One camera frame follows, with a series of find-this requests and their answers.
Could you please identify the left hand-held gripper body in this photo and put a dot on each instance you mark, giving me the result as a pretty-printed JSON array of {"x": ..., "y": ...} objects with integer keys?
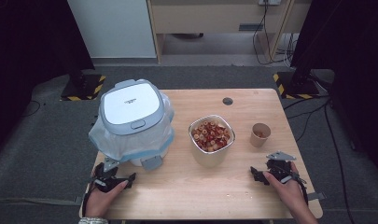
[{"x": 107, "y": 180}]

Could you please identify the person's right hand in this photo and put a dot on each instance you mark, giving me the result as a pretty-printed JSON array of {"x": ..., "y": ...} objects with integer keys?
[{"x": 291, "y": 194}]

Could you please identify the white grey pedal trash can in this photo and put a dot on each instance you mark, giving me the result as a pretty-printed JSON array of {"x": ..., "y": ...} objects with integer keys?
[{"x": 130, "y": 105}]

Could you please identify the person's left hand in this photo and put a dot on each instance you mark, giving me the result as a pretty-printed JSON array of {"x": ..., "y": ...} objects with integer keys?
[{"x": 98, "y": 202}]

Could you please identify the square metal container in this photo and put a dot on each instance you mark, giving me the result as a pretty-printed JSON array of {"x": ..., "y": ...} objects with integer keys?
[{"x": 208, "y": 158}]

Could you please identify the white power strip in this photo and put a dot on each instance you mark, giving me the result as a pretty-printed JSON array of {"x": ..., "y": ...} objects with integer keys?
[{"x": 269, "y": 2}]

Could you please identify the black curtain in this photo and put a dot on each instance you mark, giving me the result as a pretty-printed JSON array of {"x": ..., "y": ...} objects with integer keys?
[
  {"x": 28, "y": 62},
  {"x": 357, "y": 62}
]

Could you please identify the hazard-striped black stand base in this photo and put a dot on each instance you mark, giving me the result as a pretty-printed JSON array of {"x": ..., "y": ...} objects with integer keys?
[
  {"x": 297, "y": 90},
  {"x": 90, "y": 87}
]

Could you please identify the small orange snack scraps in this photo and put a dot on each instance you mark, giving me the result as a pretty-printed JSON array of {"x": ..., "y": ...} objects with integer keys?
[{"x": 260, "y": 134}]

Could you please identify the white blue plastic trash bag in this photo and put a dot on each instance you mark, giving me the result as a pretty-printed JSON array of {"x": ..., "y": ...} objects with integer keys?
[{"x": 130, "y": 144}]

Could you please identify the brown paper cup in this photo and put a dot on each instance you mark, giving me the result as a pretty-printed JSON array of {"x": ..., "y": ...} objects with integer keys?
[{"x": 256, "y": 141}]

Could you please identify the light wooden desk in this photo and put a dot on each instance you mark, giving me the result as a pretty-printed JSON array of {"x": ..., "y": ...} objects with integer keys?
[{"x": 208, "y": 18}]

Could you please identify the white cabinet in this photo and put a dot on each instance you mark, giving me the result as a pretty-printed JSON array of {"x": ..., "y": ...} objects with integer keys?
[{"x": 115, "y": 28}]

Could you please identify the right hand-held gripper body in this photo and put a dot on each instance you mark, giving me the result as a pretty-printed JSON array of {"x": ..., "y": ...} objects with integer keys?
[{"x": 280, "y": 169}]

